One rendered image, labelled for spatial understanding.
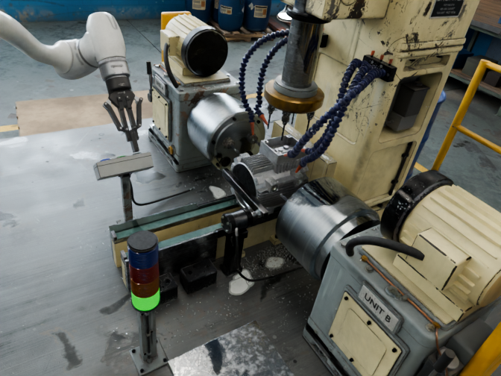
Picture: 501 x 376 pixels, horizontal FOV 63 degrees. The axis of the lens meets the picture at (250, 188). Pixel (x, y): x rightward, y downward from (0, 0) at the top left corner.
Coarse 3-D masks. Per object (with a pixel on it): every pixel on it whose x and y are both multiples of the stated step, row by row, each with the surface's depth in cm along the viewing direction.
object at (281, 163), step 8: (288, 136) 137; (264, 144) 131; (272, 144) 136; (280, 144) 138; (288, 144) 138; (264, 152) 132; (272, 152) 128; (280, 152) 127; (272, 160) 129; (280, 160) 128; (288, 160) 130; (296, 160) 132; (280, 168) 130; (288, 168) 131; (296, 168) 134
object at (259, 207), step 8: (224, 176) 137; (232, 176) 134; (232, 184) 134; (240, 184) 131; (240, 192) 130; (248, 192) 128; (248, 200) 127; (256, 200) 125; (256, 208) 123; (264, 208) 122; (264, 216) 122
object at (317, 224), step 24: (312, 192) 110; (336, 192) 110; (288, 216) 112; (312, 216) 106; (336, 216) 104; (360, 216) 105; (288, 240) 113; (312, 240) 105; (336, 240) 102; (312, 264) 107
